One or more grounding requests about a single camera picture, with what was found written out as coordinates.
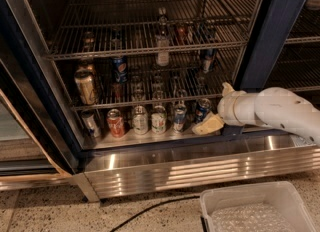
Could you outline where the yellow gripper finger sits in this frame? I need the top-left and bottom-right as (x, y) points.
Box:
(192, 112), (224, 135)
(222, 82), (234, 97)

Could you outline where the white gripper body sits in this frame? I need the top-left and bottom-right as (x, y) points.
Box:
(217, 91), (259, 126)

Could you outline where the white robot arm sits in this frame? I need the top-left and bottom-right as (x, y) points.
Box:
(192, 82), (320, 146)

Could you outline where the blue pepsi can bottom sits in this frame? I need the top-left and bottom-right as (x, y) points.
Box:
(195, 98), (211, 123)

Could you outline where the blue silver can bottom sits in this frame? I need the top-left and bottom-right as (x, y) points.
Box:
(173, 104), (187, 133)

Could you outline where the white green can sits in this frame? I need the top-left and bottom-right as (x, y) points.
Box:
(151, 105), (167, 134)
(132, 105), (148, 135)

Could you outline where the white green can bottom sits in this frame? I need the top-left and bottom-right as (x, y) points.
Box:
(132, 105), (148, 135)

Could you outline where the red coke can bottom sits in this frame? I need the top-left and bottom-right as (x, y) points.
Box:
(107, 109), (125, 137)

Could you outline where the blue pepsi can middle shelf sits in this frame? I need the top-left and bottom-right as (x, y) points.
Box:
(112, 56), (128, 83)

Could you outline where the stainless steel fridge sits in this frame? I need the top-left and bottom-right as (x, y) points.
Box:
(0, 0), (319, 201)

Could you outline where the silver can bottom left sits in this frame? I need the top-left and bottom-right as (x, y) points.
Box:
(81, 110), (101, 138)

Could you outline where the gold can middle shelf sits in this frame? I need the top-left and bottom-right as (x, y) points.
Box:
(74, 70), (98, 105)

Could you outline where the brown can behind gold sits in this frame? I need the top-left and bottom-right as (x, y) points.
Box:
(77, 59), (96, 75)

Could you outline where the clear glass bottle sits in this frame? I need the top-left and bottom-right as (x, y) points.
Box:
(156, 7), (169, 67)

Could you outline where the clear plastic bin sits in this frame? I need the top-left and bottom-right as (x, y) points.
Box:
(200, 181), (317, 232)

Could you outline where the right fridge wire shelf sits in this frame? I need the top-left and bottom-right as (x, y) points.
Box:
(266, 5), (320, 93)

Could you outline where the black cable on floor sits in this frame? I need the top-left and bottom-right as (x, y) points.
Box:
(109, 194), (201, 232)

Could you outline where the middle wire shelf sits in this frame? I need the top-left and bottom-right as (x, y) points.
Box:
(50, 47), (242, 111)

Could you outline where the upper wire shelf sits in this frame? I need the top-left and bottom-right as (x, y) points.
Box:
(47, 0), (260, 59)

